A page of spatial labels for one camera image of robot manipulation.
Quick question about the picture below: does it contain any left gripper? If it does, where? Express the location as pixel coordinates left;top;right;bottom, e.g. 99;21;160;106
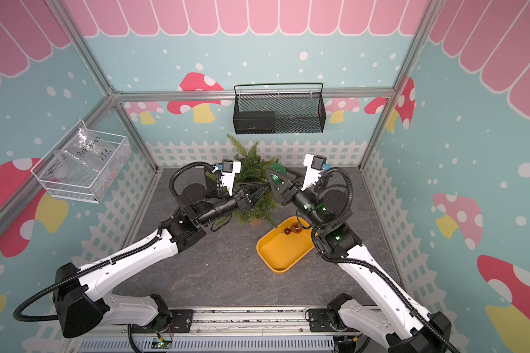
197;182;269;226

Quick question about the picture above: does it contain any green glitter ball ornament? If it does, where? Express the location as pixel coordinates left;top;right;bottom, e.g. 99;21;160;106
271;163;287;174

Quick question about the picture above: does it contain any orange shiny ball ornament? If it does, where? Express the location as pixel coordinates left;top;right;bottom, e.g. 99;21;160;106
291;223;303;234

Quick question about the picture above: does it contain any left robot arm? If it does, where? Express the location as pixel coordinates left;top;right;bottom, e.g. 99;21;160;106
13;160;271;338

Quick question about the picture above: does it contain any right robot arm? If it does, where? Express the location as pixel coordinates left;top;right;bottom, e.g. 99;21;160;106
266;168;457;352

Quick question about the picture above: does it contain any small green christmas tree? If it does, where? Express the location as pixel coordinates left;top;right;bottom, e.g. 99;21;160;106
200;135;280;232

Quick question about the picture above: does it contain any yellow plastic tray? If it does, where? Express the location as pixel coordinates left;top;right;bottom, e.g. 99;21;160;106
256;216;314;274

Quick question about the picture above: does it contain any black box in basket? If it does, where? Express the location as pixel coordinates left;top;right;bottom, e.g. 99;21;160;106
233;111;276;135

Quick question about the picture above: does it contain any clear plastic bag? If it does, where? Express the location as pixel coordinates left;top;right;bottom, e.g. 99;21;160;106
54;127;116;184

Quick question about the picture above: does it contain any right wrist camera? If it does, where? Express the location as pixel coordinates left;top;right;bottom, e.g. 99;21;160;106
301;154;331;191

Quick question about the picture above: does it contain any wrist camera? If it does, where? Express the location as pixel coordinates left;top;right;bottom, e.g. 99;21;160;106
301;154;331;191
212;160;241;196

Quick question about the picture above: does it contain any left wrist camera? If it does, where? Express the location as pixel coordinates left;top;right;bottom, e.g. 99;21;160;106
212;160;241;196

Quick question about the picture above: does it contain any black wire mesh basket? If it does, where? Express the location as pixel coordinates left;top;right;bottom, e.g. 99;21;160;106
233;82;327;134

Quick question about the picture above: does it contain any aluminium front rail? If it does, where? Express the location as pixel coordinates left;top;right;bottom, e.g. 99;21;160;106
68;305;434;338

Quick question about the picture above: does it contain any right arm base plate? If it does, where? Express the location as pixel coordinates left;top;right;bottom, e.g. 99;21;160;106
304;308;362;334

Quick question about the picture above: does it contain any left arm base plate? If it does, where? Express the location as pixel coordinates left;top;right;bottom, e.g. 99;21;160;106
131;309;194;334

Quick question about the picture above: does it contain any white wire basket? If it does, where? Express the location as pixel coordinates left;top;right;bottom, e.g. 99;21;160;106
31;121;132;204

